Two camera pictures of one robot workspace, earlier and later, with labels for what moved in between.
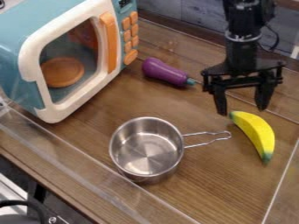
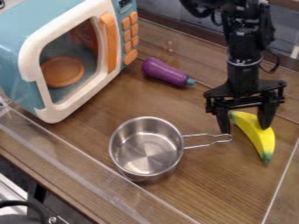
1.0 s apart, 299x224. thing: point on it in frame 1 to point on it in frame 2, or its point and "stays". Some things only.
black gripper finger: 219,95 to 223,120
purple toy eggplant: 168,73 stays
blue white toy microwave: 64,49 stays
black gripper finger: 264,91 to 265,112
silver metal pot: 145,147 stays
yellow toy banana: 257,133 stays
